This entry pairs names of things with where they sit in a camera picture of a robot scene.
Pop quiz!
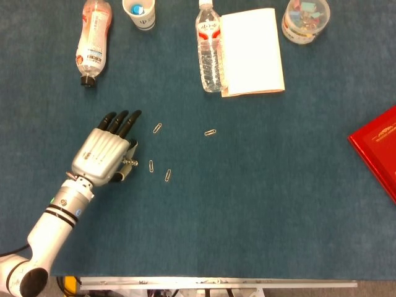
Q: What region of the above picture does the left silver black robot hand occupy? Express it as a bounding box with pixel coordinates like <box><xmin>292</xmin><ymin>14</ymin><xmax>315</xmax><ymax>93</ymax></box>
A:
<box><xmin>71</xmin><ymin>110</ymin><xmax>142</xmax><ymax>186</ymax></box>

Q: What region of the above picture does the pink label bottle black cap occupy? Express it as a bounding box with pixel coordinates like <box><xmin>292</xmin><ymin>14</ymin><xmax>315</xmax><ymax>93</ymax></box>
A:
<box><xmin>75</xmin><ymin>0</ymin><xmax>113</xmax><ymax>88</ymax></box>

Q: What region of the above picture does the blue table cloth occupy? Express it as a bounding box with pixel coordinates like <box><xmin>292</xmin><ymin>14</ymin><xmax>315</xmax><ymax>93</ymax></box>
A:
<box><xmin>0</xmin><ymin>0</ymin><xmax>396</xmax><ymax>281</ymax></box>

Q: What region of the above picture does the yellow plastic part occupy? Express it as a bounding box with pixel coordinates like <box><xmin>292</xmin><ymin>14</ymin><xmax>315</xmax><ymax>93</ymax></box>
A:
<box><xmin>64</xmin><ymin>276</ymin><xmax>77</xmax><ymax>295</ymax></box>

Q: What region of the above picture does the white paper cup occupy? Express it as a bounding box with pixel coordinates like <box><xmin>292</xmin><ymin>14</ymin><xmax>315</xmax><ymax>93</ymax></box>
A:
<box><xmin>122</xmin><ymin>0</ymin><xmax>156</xmax><ymax>31</ymax></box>

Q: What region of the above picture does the clear water bottle red label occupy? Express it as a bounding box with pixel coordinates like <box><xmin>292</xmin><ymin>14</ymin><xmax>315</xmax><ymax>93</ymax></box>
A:
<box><xmin>195</xmin><ymin>0</ymin><xmax>224</xmax><ymax>93</ymax></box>

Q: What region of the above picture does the white paper booklet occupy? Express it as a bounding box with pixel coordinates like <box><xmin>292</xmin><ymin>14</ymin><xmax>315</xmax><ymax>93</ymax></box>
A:
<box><xmin>220</xmin><ymin>7</ymin><xmax>286</xmax><ymax>98</ymax></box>

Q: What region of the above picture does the clear jar of binder clips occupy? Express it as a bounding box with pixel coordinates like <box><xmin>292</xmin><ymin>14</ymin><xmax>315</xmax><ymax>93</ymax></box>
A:
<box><xmin>281</xmin><ymin>0</ymin><xmax>331</xmax><ymax>45</ymax></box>

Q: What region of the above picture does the red hardcover book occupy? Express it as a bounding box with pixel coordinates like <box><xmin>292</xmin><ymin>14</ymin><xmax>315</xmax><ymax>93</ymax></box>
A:
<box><xmin>348</xmin><ymin>105</ymin><xmax>396</xmax><ymax>205</ymax></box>

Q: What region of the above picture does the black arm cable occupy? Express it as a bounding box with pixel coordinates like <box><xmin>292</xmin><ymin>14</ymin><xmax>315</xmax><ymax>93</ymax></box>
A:
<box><xmin>0</xmin><ymin>243</ymin><xmax>32</xmax><ymax>257</ymax></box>

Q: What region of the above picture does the aluminium table edge rail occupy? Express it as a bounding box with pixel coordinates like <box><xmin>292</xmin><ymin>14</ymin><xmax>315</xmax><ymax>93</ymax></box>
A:
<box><xmin>79</xmin><ymin>276</ymin><xmax>358</xmax><ymax>291</ymax></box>

